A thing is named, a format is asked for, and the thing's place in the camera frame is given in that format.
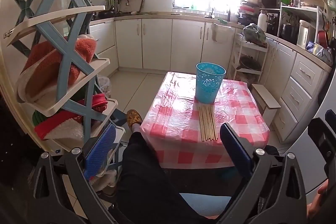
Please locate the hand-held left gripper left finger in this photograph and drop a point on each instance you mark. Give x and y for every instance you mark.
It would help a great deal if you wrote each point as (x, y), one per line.
(101, 150)

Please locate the orange fluffy slipper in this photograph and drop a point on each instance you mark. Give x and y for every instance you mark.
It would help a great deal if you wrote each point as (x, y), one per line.
(47, 77)
(85, 49)

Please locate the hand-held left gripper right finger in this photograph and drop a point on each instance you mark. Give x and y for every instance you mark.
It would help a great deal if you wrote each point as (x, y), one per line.
(236, 148)

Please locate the person's right hand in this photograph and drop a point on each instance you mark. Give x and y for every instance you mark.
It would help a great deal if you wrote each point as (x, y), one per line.
(315, 205)

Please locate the red and white fluffy slipper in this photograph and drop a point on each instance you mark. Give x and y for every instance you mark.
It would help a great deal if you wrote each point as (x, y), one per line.
(60, 127)

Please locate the red pot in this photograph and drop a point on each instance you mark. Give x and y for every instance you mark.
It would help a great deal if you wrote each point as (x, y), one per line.
(323, 37)

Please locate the dark framed tray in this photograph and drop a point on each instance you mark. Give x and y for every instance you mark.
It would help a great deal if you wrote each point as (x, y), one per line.
(132, 5)

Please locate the silver foil bag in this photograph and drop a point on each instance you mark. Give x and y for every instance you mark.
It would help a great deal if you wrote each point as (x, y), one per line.
(325, 56)

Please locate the green slipper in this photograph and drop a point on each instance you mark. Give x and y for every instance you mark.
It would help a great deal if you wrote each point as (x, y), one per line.
(39, 117)

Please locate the red checked tablecloth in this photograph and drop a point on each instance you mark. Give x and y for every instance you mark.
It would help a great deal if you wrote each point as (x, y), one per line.
(173, 119)

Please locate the kitchen faucet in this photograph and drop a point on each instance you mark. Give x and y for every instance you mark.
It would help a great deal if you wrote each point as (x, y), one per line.
(229, 14)

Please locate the white electric water pot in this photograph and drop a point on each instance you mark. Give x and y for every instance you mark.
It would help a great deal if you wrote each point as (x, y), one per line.
(304, 33)

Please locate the white thermos jug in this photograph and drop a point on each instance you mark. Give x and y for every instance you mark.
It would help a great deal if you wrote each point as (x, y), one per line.
(262, 22)

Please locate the white counter shelf rack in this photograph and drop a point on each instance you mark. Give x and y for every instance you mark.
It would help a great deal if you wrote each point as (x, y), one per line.
(302, 10)

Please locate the person's black trouser leg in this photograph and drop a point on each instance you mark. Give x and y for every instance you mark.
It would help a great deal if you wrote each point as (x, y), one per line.
(141, 174)

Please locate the row of wooden chopsticks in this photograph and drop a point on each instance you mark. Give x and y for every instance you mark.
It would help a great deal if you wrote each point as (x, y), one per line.
(207, 123)

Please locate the white trolley shelf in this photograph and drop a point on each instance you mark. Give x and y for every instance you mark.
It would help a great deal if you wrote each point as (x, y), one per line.
(250, 66)

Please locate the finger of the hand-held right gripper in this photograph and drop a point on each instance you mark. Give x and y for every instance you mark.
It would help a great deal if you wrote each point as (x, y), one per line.
(330, 116)
(321, 140)

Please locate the blue perforated plastic basket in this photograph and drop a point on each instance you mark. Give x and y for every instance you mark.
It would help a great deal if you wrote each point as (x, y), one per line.
(208, 87)

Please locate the white lower kitchen cabinets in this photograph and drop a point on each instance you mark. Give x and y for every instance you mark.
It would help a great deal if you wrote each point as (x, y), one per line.
(157, 43)

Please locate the green plastic bag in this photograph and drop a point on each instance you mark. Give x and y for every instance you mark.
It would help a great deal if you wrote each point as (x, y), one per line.
(254, 33)

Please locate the yellow patterned slipper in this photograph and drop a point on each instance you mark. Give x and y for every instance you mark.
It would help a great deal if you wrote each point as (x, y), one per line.
(134, 117)

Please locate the white hanging bin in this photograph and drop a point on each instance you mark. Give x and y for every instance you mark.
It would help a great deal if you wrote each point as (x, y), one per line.
(222, 33)

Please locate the blue snack bag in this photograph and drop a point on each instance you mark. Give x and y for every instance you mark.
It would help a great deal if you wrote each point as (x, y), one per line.
(313, 47)

